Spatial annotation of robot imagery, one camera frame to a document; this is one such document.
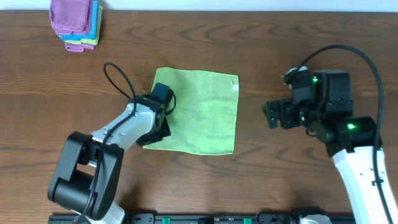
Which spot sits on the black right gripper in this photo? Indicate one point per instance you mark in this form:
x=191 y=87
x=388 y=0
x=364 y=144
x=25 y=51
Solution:
x=285 y=106

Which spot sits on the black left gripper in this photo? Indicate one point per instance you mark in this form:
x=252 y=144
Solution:
x=158 y=134

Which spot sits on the green microfiber cloth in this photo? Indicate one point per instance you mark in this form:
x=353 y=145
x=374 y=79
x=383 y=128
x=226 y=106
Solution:
x=204 y=119

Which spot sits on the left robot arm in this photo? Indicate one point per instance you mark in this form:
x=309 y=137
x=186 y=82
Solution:
x=86 y=177

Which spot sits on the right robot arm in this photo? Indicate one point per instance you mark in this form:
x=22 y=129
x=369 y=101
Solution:
x=321 y=102

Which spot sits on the light green folded cloth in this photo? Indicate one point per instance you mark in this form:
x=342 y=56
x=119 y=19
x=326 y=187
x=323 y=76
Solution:
x=97 y=36

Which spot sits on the purple folded cloth bottom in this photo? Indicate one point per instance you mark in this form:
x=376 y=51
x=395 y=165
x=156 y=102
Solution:
x=78 y=47

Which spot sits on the purple folded cloth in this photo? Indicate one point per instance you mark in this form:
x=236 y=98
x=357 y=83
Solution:
x=71 y=16
x=78 y=47

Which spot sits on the blue folded cloth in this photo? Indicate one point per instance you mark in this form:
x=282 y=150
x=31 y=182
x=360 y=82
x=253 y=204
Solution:
x=96 y=15

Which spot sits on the purple folded cloth top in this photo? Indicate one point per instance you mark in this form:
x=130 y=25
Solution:
x=71 y=16

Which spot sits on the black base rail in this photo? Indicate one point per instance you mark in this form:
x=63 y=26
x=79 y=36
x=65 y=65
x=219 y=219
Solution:
x=148 y=218

